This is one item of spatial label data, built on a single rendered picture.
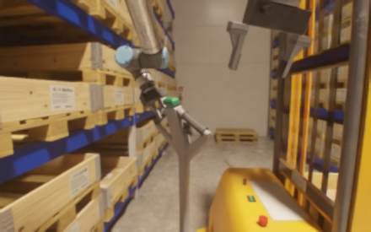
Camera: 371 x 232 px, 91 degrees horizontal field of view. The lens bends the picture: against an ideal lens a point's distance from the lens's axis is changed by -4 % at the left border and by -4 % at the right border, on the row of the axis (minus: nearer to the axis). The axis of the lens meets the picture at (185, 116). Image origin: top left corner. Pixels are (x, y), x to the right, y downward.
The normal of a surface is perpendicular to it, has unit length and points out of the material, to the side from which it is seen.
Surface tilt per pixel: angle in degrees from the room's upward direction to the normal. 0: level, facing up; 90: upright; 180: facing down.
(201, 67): 90
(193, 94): 90
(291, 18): 114
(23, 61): 90
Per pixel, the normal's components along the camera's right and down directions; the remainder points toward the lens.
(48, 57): -0.09, 0.12
